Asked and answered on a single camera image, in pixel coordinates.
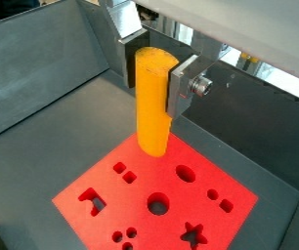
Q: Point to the red shape sorting board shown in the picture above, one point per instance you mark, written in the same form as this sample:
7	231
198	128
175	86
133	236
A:
137	202

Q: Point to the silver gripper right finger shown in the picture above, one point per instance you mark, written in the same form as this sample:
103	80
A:
189	78

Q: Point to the grey bin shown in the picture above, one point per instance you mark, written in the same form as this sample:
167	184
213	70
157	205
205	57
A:
67	111

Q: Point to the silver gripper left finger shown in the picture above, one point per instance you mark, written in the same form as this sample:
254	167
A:
130	36

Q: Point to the yellow oval peg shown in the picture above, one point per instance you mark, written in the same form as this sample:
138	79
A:
154	63

